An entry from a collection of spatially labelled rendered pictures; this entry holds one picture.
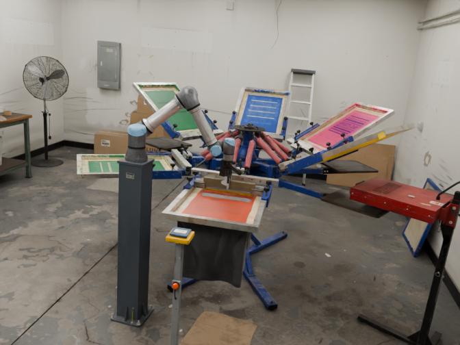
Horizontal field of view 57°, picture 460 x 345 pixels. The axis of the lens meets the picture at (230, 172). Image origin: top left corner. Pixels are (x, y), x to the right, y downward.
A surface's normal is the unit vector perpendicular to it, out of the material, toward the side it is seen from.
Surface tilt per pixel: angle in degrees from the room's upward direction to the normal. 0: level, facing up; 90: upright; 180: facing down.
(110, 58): 90
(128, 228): 90
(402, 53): 90
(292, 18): 90
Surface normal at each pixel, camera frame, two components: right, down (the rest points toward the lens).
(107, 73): -0.19, 0.26
